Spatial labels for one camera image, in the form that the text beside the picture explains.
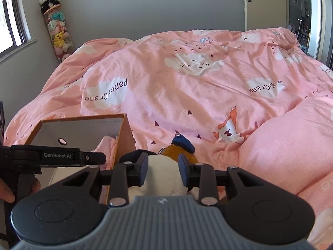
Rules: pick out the duck plush blue cap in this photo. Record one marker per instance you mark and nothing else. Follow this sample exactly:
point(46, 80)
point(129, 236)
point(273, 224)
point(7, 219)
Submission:
point(180, 145)

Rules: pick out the pink fabric pouch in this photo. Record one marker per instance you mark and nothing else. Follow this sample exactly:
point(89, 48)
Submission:
point(108, 146)

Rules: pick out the panda plush striped cup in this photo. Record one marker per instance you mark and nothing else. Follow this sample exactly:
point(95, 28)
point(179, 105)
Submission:
point(162, 179)

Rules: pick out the plush toy hanging tube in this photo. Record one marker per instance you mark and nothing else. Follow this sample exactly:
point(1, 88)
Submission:
point(57, 30)

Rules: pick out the orange white cardboard box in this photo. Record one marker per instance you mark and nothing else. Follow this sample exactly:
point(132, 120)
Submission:
point(85, 133)

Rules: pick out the pink cloud pattern duvet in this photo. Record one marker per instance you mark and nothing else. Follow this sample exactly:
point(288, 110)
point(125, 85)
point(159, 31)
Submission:
point(251, 99)

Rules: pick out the panda plush on tube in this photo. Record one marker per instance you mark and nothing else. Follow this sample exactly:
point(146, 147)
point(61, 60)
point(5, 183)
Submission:
point(47, 4)

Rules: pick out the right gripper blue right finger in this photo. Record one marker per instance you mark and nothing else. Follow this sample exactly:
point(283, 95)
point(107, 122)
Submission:
point(201, 176)

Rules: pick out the person left hand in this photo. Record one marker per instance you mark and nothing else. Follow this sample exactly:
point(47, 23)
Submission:
point(7, 195)

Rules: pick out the window with frame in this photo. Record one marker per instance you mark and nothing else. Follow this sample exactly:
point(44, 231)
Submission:
point(15, 34)

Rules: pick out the white door with handle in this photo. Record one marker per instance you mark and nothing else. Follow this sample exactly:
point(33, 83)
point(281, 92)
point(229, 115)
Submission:
point(260, 14)

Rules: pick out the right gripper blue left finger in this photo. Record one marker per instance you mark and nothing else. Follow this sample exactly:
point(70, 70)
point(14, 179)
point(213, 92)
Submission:
point(130, 171)

